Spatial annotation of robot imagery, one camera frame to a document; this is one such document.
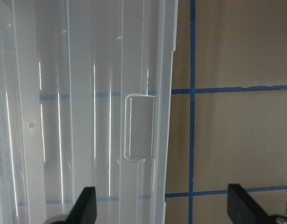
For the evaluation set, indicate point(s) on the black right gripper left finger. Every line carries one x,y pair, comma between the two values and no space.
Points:
84,210

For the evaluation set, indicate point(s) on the clear plastic box lid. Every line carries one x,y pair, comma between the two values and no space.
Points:
85,97

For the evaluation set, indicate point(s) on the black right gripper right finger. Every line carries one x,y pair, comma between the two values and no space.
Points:
242,209

